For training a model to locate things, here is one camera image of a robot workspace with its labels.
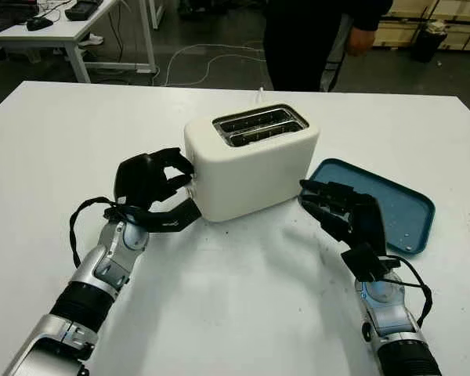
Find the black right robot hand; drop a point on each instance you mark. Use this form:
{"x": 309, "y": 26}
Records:
{"x": 364, "y": 219}

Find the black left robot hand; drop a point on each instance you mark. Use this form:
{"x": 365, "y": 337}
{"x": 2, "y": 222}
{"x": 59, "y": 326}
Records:
{"x": 141, "y": 180}

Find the white two-slot toaster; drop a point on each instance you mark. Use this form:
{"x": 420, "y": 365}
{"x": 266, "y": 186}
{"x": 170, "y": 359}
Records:
{"x": 258, "y": 176}

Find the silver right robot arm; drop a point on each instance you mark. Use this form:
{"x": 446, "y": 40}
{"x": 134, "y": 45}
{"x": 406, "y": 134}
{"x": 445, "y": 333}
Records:
{"x": 395, "y": 325}

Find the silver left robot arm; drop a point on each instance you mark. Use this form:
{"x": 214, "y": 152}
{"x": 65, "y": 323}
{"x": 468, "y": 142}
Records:
{"x": 90, "y": 282}

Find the blue rectangular tray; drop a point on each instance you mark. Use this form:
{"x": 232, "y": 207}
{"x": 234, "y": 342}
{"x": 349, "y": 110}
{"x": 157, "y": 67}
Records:
{"x": 407, "y": 211}

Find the white shoe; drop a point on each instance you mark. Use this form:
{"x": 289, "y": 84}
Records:
{"x": 92, "y": 40}

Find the white office desk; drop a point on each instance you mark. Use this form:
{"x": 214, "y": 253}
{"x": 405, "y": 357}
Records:
{"x": 62, "y": 33}

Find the black desktop device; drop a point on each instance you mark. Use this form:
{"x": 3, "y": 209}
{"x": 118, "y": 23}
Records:
{"x": 82, "y": 9}

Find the standing person in black clothes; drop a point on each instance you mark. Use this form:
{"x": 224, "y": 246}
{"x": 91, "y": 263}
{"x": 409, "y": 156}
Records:
{"x": 301, "y": 47}

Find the black computer mouse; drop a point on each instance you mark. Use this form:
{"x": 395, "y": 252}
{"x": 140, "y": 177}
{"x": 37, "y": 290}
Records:
{"x": 40, "y": 23}

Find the black waste bin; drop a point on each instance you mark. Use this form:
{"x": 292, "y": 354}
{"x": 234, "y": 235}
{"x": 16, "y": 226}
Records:
{"x": 429, "y": 41}

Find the light wooden crates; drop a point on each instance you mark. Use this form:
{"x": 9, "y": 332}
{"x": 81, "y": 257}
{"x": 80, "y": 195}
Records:
{"x": 462, "y": 23}

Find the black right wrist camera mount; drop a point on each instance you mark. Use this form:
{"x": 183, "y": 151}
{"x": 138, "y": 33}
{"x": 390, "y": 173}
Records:
{"x": 366, "y": 262}

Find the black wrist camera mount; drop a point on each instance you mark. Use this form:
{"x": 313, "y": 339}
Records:
{"x": 366, "y": 262}
{"x": 172, "y": 219}

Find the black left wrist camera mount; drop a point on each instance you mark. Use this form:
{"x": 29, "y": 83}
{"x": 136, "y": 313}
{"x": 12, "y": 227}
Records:
{"x": 172, "y": 219}

